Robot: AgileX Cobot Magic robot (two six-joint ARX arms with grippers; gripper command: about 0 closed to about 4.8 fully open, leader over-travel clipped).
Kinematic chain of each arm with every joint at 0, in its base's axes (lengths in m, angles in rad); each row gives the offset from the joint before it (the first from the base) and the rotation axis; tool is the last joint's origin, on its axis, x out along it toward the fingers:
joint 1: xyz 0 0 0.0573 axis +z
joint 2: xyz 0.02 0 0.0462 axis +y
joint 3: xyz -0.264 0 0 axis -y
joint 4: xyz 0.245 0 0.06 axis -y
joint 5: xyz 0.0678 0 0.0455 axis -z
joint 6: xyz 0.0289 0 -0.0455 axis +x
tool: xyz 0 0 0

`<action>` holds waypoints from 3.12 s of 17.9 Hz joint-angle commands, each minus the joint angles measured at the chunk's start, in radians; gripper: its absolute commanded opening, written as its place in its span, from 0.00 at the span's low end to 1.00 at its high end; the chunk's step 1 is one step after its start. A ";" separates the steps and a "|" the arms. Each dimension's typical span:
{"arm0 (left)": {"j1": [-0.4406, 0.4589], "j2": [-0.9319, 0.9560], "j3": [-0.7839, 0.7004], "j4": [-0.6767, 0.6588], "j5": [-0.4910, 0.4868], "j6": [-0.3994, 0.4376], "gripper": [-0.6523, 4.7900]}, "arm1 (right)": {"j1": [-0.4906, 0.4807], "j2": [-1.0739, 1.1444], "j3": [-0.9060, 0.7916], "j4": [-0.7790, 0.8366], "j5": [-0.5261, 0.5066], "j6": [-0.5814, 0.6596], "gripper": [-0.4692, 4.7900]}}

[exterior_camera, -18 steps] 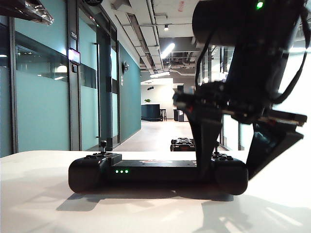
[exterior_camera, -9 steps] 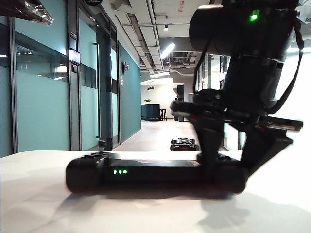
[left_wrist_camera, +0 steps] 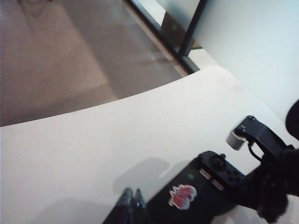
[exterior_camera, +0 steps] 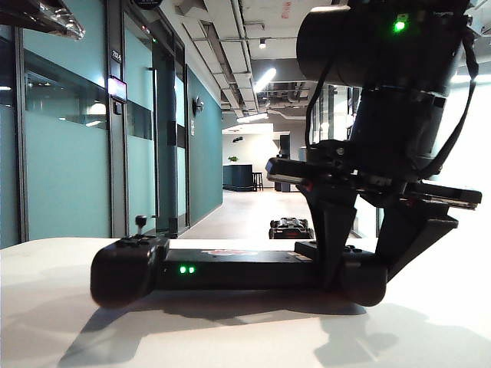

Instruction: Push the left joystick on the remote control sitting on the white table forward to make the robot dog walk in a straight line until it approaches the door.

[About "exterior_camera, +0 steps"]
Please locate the black room number plate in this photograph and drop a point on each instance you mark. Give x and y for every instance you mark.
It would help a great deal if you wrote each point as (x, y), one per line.
(116, 55)

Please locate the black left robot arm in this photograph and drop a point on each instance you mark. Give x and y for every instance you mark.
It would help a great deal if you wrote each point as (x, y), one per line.
(38, 15)

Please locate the black quadruped robot dog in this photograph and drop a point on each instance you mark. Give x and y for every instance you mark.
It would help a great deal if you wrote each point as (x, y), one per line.
(289, 228)

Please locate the round black ceiling device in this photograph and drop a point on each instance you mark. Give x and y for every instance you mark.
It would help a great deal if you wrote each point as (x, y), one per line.
(147, 3)

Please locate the lit room sign display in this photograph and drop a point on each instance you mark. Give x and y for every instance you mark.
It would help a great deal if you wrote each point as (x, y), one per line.
(117, 88)

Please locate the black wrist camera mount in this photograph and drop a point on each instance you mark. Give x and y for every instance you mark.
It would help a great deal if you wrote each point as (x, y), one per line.
(330, 151)

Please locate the dark counter with white top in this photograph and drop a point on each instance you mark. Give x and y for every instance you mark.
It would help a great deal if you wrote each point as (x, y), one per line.
(236, 178)

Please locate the black remote controller with joysticks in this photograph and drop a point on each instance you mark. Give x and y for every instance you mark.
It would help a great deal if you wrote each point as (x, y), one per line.
(238, 274)

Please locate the tall black machine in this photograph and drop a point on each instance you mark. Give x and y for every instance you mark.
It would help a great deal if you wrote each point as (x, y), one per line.
(284, 145)

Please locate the long linear ceiling light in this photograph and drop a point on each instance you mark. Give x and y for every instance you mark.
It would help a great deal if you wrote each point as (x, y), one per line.
(264, 80)
(252, 117)

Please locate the green potted plant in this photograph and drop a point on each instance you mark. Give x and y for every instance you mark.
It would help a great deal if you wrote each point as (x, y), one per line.
(233, 158)

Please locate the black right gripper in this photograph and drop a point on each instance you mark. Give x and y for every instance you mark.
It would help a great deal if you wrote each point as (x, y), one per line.
(291, 172)

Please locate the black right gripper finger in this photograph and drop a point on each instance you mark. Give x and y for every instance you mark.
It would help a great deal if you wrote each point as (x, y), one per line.
(414, 230)

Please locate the ceiling track spot lamp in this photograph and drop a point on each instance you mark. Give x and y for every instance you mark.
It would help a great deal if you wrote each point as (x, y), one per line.
(262, 43)

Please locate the dark wooden bar stool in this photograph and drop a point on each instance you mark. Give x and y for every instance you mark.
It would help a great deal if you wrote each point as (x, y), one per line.
(258, 180)

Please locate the black door access reader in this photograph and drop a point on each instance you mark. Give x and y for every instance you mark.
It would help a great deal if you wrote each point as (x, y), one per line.
(118, 109)

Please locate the black cabinet with white label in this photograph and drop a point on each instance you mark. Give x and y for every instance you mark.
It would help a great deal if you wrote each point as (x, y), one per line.
(284, 187)

